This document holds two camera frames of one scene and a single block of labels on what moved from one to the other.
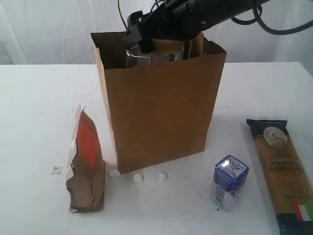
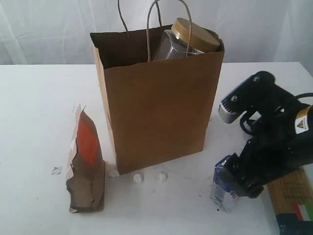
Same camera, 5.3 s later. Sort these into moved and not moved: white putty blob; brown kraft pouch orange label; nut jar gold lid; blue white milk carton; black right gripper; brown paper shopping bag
Moved: black right gripper; nut jar gold lid
Not moved: blue white milk carton; brown kraft pouch orange label; white putty blob; brown paper shopping bag
